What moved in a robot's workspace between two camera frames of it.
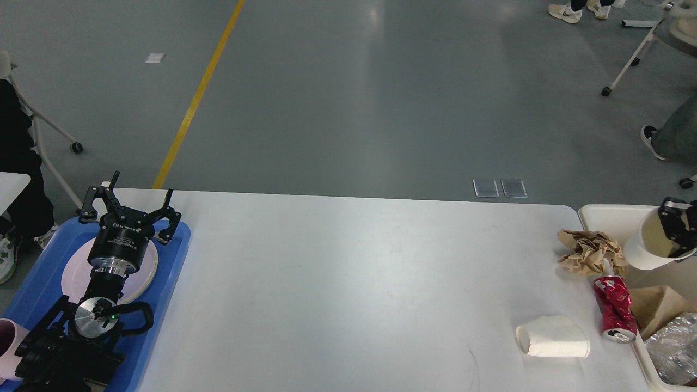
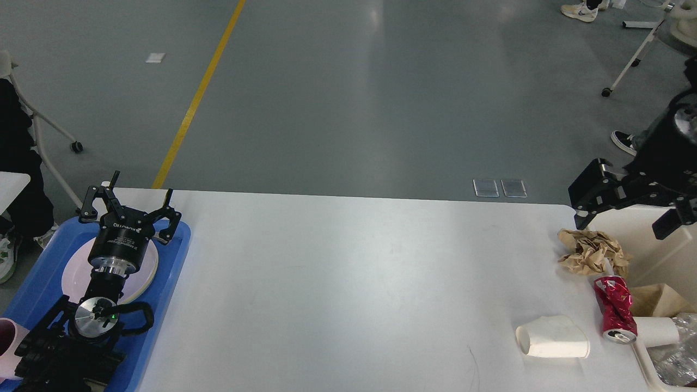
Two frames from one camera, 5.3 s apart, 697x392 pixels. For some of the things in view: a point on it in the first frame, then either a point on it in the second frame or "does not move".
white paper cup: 648,245 → 655,331
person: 676,140 → 630,143
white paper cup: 553,336 does not move
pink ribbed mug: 11,335 does not move
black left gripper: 121,241 does not move
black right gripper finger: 678,216 → 601,187
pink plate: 77,274 does not move
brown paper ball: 591,252 does not move
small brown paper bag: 653,307 does not move
